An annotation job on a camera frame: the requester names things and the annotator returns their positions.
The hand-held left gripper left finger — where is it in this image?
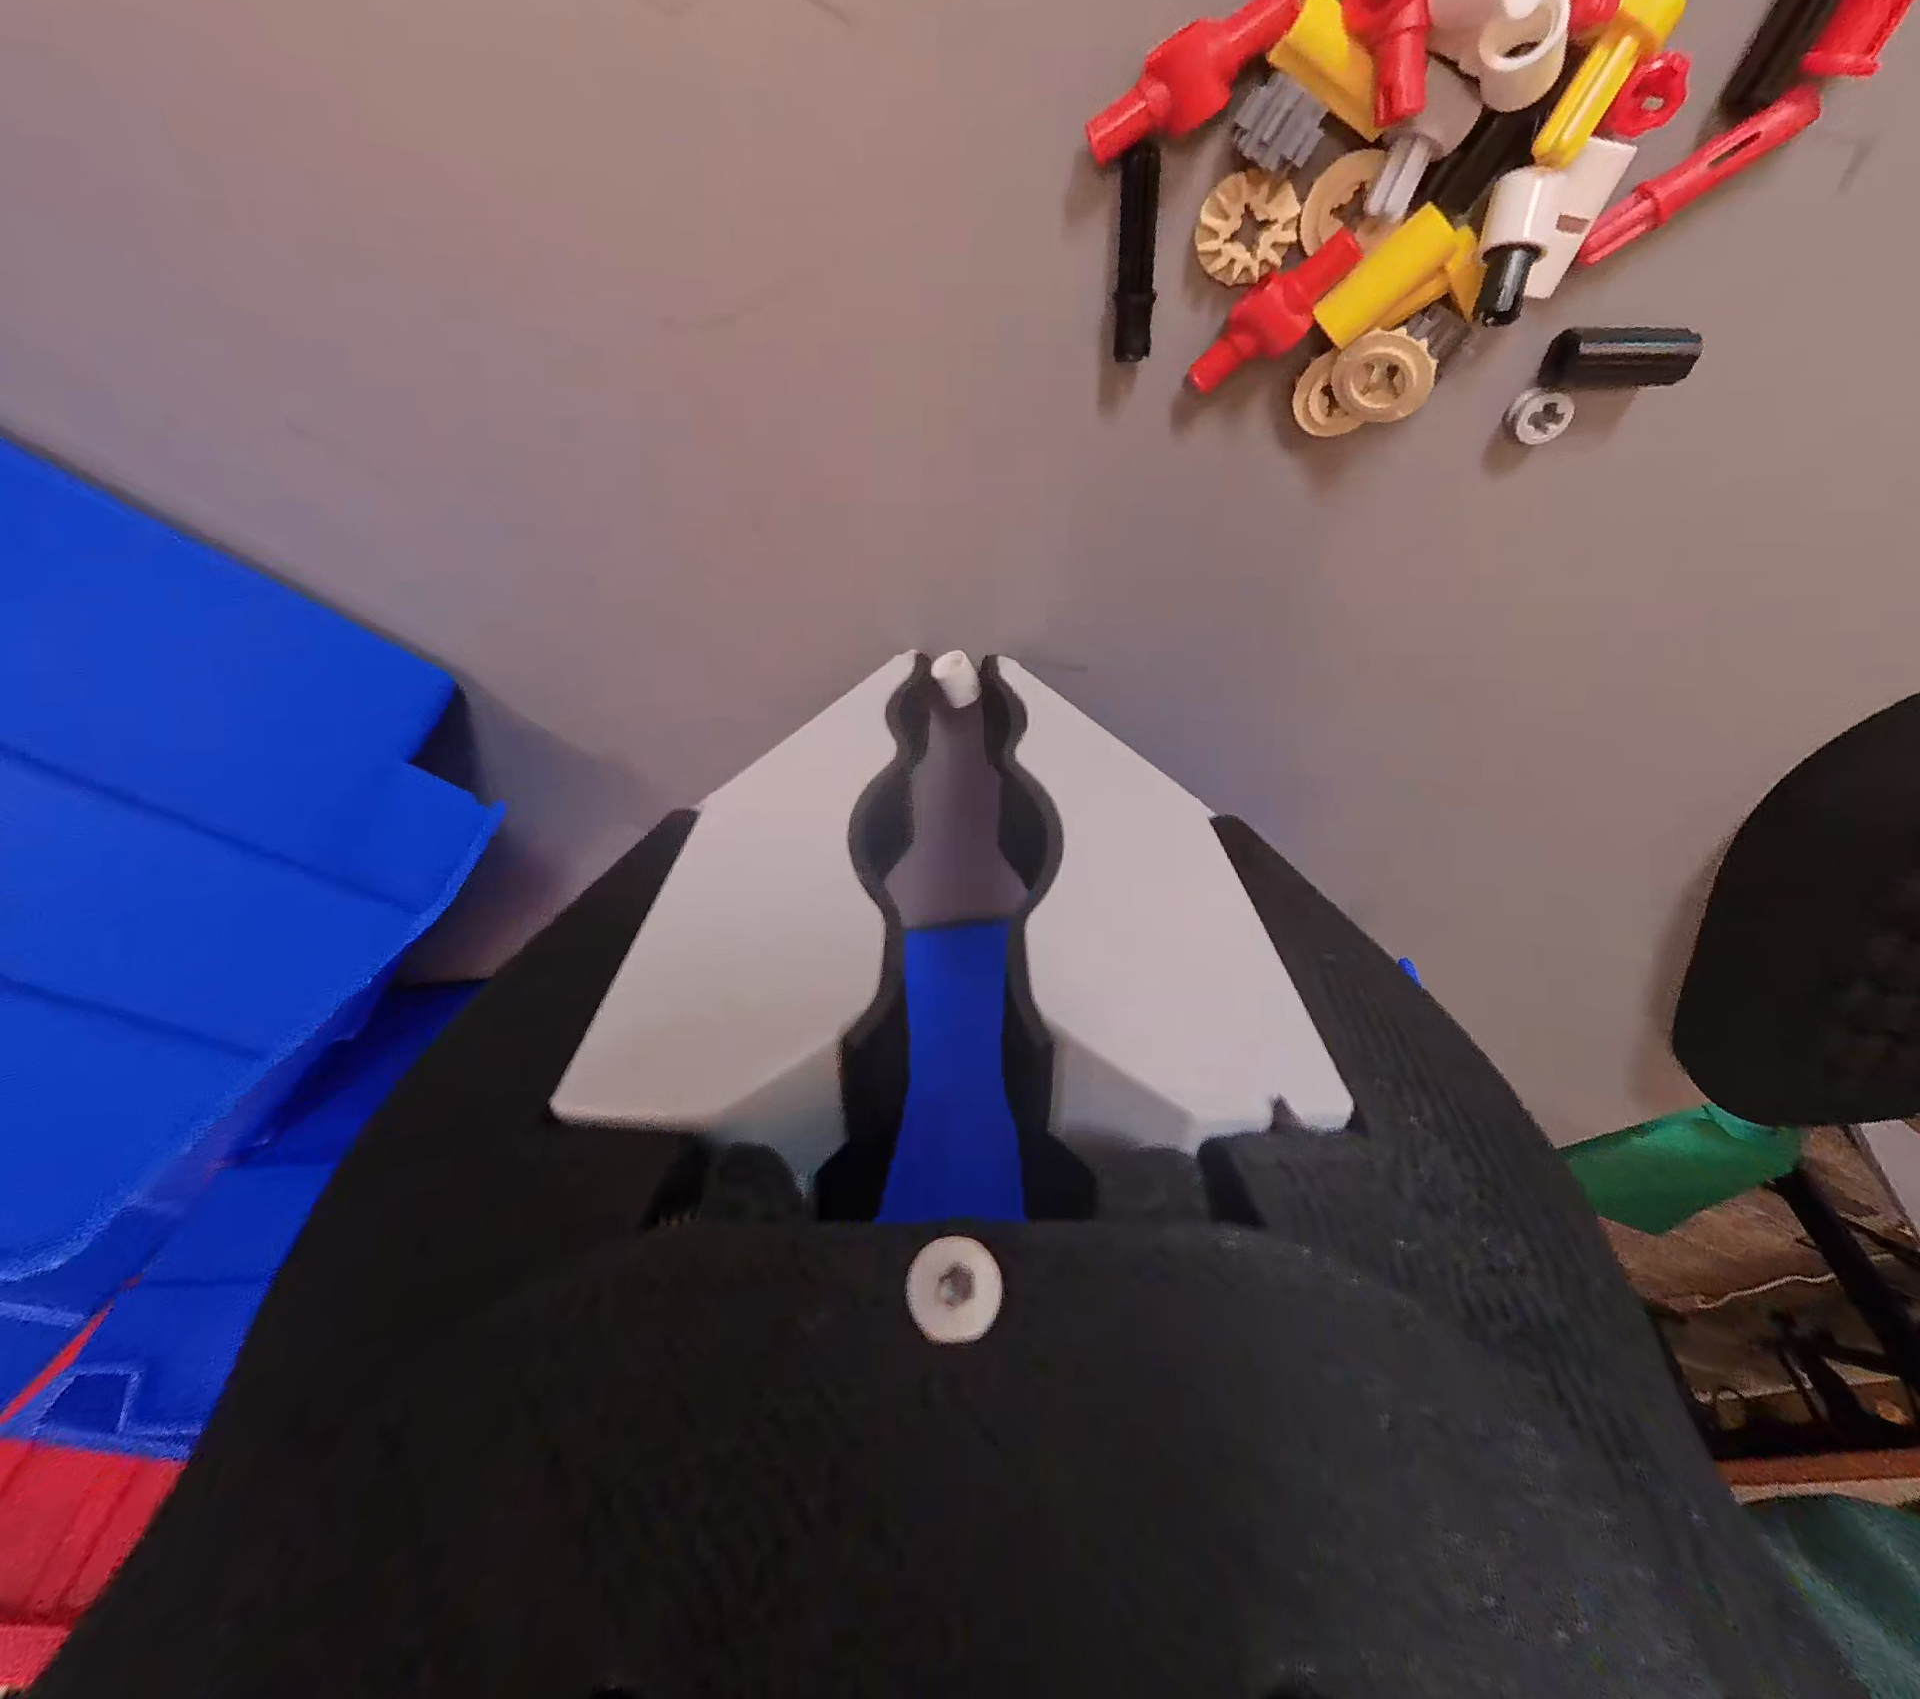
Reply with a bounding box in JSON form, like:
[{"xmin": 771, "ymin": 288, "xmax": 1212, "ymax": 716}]
[{"xmin": 547, "ymin": 646, "xmax": 920, "ymax": 1224}]

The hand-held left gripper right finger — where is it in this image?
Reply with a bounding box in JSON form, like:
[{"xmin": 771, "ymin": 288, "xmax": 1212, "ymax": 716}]
[{"xmin": 977, "ymin": 652, "xmax": 1355, "ymax": 1224}]

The green plastic container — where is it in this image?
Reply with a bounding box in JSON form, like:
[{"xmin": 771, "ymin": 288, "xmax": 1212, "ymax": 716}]
[{"xmin": 1555, "ymin": 1112, "xmax": 1806, "ymax": 1240}]

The blue plastic bin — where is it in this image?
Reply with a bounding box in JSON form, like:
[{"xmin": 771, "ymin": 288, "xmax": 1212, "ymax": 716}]
[{"xmin": 0, "ymin": 432, "xmax": 1421, "ymax": 1475}]

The black chair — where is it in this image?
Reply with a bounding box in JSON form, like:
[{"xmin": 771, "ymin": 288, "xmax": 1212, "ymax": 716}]
[{"xmin": 1667, "ymin": 692, "xmax": 1920, "ymax": 1437}]

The red plastic bin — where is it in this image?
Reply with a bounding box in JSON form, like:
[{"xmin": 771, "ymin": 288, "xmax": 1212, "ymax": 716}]
[{"xmin": 0, "ymin": 1339, "xmax": 189, "ymax": 1699}]

